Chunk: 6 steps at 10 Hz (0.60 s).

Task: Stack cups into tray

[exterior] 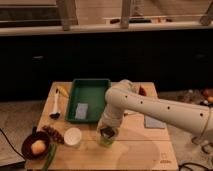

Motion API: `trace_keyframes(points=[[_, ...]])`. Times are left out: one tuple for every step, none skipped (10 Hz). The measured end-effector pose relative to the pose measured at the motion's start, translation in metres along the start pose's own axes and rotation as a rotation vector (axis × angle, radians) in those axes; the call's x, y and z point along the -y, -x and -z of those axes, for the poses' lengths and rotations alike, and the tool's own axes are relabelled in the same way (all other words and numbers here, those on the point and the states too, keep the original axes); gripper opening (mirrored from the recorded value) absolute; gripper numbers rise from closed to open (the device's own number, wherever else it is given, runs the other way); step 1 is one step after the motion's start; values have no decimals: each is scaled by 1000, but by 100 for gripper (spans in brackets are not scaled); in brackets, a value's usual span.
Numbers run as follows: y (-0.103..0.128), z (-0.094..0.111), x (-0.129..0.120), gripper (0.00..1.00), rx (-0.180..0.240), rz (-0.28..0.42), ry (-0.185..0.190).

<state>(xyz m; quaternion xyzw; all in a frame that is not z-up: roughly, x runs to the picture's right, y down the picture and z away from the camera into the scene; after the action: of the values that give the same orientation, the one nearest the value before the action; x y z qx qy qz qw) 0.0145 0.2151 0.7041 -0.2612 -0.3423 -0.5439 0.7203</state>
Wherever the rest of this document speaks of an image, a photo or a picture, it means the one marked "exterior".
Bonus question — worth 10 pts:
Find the yellow banana toy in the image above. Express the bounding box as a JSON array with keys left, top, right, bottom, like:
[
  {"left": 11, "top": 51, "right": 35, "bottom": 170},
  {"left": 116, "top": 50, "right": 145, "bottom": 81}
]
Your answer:
[{"left": 57, "top": 86, "right": 69, "bottom": 98}]

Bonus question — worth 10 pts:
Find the dark brown bowl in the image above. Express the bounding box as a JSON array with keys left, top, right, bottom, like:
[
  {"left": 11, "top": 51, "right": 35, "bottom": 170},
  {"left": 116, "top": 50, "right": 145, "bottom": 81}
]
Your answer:
[{"left": 21, "top": 131, "right": 50, "bottom": 160}]

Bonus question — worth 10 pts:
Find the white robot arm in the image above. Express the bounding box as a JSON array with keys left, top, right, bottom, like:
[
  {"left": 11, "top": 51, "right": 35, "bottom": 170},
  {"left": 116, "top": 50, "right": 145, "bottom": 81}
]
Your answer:
[{"left": 101, "top": 80, "right": 213, "bottom": 142}]

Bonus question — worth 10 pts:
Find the green vegetable stalk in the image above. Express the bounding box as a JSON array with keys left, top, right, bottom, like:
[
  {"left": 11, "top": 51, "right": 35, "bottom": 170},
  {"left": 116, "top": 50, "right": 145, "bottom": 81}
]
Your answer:
[{"left": 41, "top": 144, "right": 57, "bottom": 171}]

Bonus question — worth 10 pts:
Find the grey sponge in tray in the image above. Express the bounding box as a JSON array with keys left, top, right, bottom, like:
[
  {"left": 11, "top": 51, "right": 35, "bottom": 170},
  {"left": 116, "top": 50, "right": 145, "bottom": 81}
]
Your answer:
[{"left": 75, "top": 103, "right": 88, "bottom": 119}]

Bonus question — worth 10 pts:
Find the black cable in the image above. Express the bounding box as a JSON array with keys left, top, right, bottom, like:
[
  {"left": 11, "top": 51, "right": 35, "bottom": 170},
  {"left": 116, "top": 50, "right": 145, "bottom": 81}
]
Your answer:
[{"left": 0, "top": 128, "right": 26, "bottom": 161}]

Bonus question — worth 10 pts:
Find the grey cloth on table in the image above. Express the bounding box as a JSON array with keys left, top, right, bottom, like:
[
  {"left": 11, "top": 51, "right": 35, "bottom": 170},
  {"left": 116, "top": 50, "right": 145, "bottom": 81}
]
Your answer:
[{"left": 144, "top": 116, "right": 166, "bottom": 129}]

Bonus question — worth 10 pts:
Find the white cup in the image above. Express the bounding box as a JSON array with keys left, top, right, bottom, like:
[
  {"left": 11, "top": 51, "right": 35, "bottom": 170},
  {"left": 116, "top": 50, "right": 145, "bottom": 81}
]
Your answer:
[{"left": 64, "top": 128, "right": 82, "bottom": 147}]

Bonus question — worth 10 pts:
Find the green plastic tray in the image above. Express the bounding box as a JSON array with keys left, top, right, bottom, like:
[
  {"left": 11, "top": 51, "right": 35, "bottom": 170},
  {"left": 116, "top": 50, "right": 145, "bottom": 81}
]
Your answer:
[{"left": 65, "top": 79, "right": 111, "bottom": 124}]

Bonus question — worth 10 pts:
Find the yellow potato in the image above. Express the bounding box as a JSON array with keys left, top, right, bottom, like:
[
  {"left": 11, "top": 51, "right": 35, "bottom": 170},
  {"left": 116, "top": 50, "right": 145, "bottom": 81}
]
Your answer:
[{"left": 31, "top": 140, "right": 46, "bottom": 155}]

